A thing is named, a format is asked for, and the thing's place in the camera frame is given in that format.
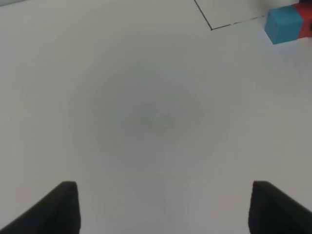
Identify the red cube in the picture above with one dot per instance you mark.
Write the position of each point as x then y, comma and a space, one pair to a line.
304, 8

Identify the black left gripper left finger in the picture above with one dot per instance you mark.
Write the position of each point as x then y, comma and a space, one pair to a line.
56, 213

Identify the blue cube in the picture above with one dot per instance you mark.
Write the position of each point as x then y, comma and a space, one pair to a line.
283, 24

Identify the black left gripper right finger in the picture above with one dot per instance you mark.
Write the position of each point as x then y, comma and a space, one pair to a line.
274, 212

